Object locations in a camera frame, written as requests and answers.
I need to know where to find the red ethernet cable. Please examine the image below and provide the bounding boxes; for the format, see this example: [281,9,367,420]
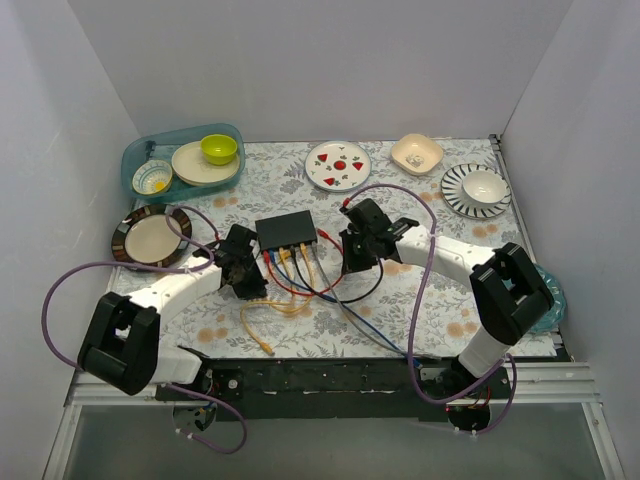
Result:
[262,227,345,298]

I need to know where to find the yellow ethernet cable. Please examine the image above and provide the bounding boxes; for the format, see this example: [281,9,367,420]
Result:
[298,242,331,296]
[239,247,321,357]

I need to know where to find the black network switch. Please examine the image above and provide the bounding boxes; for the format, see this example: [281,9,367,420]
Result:
[255,210,317,252]

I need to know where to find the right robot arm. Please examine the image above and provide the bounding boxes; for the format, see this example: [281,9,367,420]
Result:
[340,199,554,398]

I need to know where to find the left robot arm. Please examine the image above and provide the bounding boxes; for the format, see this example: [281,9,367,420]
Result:
[77,224,266,400]

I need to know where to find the floral tablecloth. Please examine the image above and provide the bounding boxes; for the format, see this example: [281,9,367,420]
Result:
[107,138,561,360]

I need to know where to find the strawberry pattern plate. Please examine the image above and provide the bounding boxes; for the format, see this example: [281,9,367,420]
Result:
[305,141,372,192]

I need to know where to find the blue striped plate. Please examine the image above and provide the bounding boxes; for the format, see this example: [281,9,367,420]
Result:
[440,163,512,220]

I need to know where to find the beige square bowl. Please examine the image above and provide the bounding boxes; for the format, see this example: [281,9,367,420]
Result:
[391,133,444,176]

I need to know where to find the dark rimmed plate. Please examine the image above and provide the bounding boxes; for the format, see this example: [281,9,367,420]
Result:
[111,204,192,268]

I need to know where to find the cream plate in basin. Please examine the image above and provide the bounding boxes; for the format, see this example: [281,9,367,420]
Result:
[171,142,240,186]

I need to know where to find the lime green bowl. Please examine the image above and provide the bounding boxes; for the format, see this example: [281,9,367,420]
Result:
[200,134,238,166]

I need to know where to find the white bowl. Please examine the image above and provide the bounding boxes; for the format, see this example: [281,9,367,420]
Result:
[462,170,507,205]

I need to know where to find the blue patterned small bowl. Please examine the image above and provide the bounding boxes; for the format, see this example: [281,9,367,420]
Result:
[131,160,173,196]

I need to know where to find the teal plastic basin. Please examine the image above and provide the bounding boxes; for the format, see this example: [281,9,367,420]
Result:
[120,123,245,204]

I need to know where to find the teal scalloped plate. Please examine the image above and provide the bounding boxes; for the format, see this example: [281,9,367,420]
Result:
[524,263,569,335]

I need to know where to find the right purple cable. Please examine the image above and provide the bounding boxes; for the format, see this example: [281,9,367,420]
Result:
[342,183,519,434]

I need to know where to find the purple cable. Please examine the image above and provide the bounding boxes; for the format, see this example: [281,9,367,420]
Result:
[42,205,249,455]
[342,183,519,434]

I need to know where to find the blue ethernet cable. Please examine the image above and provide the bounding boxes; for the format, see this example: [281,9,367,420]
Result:
[267,249,407,357]

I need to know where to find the black ethernet cable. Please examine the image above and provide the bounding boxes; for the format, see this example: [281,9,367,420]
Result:
[290,244,385,304]

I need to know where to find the grey ethernet cable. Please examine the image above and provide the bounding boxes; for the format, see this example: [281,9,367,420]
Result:
[309,243,407,357]

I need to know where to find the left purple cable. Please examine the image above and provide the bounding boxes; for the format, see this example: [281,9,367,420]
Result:
[42,205,249,455]

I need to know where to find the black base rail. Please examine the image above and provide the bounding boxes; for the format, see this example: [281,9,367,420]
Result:
[154,357,519,422]

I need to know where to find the aluminium frame rail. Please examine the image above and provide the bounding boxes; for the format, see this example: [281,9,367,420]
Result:
[44,360,625,479]

